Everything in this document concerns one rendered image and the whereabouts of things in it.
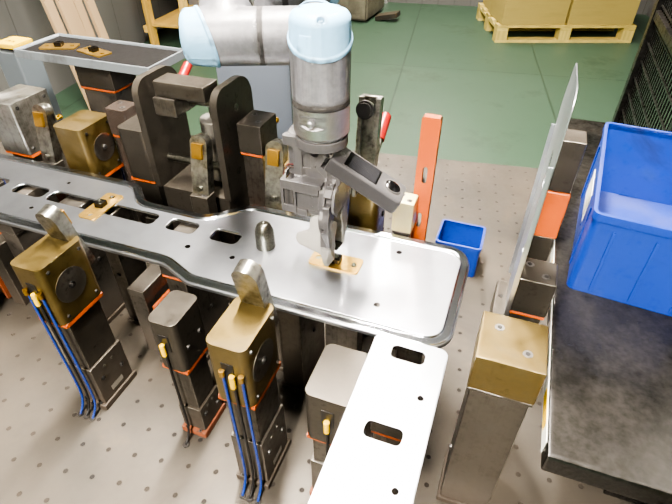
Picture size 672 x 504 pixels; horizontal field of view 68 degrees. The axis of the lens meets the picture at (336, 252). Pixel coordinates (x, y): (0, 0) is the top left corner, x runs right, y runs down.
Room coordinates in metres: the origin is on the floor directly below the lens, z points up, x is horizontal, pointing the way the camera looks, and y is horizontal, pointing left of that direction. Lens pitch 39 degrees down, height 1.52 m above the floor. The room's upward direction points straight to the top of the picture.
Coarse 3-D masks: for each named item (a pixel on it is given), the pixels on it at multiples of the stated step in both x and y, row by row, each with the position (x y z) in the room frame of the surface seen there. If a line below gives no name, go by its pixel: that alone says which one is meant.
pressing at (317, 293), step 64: (0, 192) 0.82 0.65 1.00; (64, 192) 0.82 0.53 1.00; (128, 192) 0.82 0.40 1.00; (128, 256) 0.64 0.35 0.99; (192, 256) 0.63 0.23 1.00; (256, 256) 0.63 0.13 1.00; (320, 256) 0.63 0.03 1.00; (384, 256) 0.63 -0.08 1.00; (448, 256) 0.63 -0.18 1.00; (320, 320) 0.49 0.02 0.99; (384, 320) 0.48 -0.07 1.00; (448, 320) 0.49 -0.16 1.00
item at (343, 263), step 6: (312, 258) 0.62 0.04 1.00; (336, 258) 0.61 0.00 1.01; (342, 258) 0.62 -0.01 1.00; (348, 258) 0.62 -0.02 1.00; (354, 258) 0.62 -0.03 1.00; (312, 264) 0.61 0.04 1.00; (318, 264) 0.60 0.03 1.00; (330, 264) 0.60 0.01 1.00; (336, 264) 0.60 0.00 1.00; (342, 264) 0.60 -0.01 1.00; (348, 264) 0.60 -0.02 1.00; (360, 264) 0.60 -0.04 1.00; (336, 270) 0.59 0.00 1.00; (342, 270) 0.59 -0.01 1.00; (348, 270) 0.59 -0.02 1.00; (354, 270) 0.59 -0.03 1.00
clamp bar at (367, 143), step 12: (360, 96) 0.76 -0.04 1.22; (372, 96) 0.76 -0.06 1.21; (360, 108) 0.73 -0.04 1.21; (372, 108) 0.73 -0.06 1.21; (360, 120) 0.75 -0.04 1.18; (372, 120) 0.76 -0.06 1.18; (360, 132) 0.75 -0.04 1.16; (372, 132) 0.75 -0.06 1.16; (360, 144) 0.75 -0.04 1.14; (372, 144) 0.74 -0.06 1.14; (372, 156) 0.74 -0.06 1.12
